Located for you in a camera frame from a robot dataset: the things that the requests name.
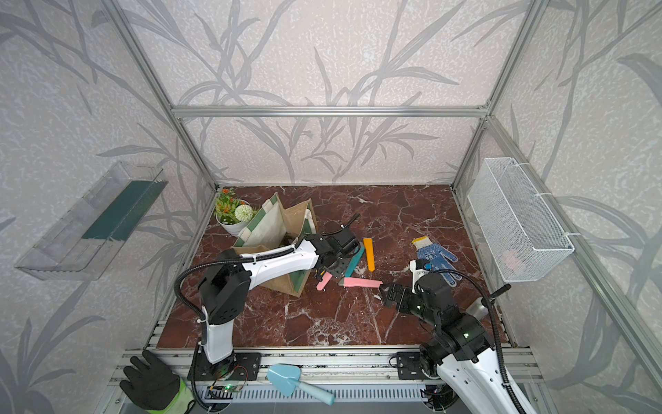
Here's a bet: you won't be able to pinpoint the blue dotted work glove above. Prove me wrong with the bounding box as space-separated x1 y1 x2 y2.
412 236 458 272

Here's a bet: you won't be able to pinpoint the potted artificial flowers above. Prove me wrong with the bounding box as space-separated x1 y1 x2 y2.
214 187 257 237

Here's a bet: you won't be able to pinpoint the light blue garden trowel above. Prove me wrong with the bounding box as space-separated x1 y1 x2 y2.
267 364 335 405

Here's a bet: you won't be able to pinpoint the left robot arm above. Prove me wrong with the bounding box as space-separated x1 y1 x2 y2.
173 227 361 364

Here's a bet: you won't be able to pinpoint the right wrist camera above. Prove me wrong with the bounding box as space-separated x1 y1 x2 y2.
410 259 431 293

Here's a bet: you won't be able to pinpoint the teal utility knife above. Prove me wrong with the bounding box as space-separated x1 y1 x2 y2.
344 243 365 278

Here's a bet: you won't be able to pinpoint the pink utility knife grey tip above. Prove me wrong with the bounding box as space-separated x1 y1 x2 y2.
315 272 333 292

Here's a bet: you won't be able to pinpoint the white wire mesh basket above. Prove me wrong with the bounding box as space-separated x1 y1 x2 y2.
468 157 575 283

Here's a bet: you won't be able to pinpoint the black green rubber glove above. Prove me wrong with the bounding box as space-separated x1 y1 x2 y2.
120 350 196 414

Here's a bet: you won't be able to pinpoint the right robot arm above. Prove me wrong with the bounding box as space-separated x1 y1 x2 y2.
379 272 535 413

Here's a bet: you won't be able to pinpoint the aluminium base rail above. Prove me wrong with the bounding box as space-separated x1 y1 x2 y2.
109 345 544 386

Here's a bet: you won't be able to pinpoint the clear plastic wall bin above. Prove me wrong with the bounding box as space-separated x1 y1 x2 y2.
16 161 168 281

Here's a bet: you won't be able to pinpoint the green Christmas jute pouch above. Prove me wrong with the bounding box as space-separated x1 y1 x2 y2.
233 193 317 298

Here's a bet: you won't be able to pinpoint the orange utility knife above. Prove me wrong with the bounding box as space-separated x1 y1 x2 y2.
363 238 376 272

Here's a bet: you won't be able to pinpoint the pink utility knife lying crosswise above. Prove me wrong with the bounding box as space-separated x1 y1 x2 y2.
338 278 383 288

